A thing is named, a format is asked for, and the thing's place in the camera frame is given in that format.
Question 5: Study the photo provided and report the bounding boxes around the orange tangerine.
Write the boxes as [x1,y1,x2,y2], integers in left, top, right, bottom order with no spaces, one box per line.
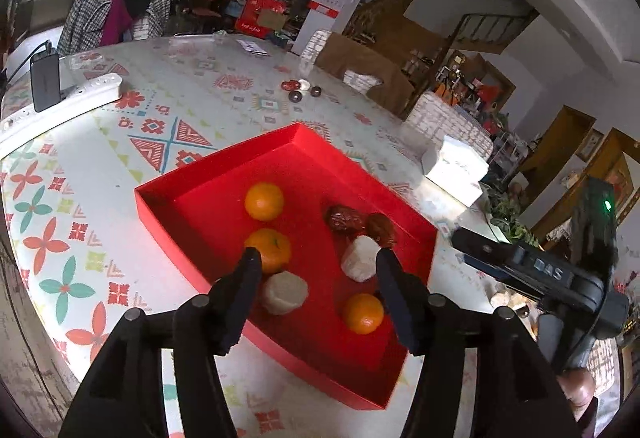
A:
[244,228,292,275]
[342,293,385,335]

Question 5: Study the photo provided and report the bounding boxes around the large red jujube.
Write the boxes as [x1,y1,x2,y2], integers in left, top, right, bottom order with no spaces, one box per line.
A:
[366,213,397,249]

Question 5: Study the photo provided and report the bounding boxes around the small orange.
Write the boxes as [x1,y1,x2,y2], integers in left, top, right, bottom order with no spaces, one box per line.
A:
[244,183,284,221]

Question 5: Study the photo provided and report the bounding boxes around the red jujube date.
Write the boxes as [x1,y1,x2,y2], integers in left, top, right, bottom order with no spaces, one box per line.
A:
[326,205,366,235]

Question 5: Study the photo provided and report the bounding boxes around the small dark fruits cluster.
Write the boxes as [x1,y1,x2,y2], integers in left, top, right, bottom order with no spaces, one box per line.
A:
[280,79,322,104]

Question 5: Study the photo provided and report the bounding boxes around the green spinach leaves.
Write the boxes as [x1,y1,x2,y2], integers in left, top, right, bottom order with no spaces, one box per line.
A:
[487,184,539,247]

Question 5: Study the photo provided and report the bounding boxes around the white tissue box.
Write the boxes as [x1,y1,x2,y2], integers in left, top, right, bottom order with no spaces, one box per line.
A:
[421,135,488,207]

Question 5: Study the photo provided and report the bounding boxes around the red rectangular tray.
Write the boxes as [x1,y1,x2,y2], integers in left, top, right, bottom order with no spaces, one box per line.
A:
[134,124,437,410]

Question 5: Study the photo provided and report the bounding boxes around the white patterned chair back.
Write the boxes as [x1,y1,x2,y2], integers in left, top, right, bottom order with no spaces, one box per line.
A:
[400,92,494,161]

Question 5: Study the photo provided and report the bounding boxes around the white power strip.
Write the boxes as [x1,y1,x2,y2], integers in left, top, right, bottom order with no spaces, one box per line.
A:
[61,73,122,109]

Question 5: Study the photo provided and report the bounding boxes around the black power bank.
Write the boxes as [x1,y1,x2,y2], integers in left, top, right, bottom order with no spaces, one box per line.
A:
[29,48,61,112]

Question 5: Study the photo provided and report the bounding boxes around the red gift box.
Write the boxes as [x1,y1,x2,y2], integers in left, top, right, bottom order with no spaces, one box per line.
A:
[234,0,288,39]

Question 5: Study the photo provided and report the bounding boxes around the plaid jacket on chair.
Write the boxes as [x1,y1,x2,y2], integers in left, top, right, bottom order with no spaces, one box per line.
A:
[58,0,170,56]

